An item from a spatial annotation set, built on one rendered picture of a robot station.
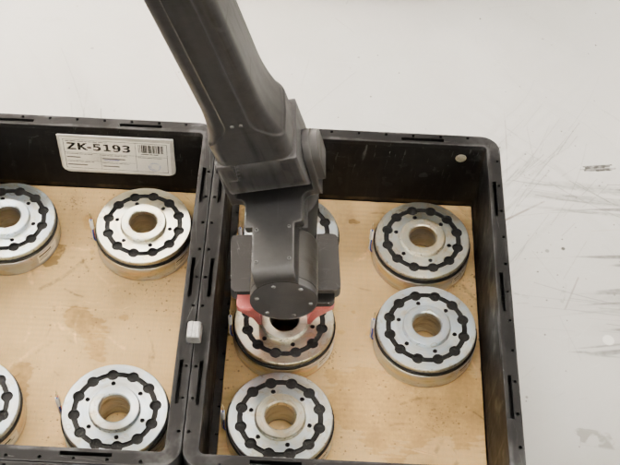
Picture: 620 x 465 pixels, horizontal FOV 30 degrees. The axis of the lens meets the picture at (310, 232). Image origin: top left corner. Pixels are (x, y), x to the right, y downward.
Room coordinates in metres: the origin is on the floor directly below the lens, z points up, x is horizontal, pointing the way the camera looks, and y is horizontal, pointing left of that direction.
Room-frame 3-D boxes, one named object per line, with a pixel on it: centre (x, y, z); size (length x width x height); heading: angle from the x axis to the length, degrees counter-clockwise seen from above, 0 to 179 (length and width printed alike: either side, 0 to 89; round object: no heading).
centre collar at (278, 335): (0.63, 0.02, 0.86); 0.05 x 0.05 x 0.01
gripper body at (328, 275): (0.63, 0.02, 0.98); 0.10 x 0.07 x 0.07; 95
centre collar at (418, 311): (0.63, -0.12, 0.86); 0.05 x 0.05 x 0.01
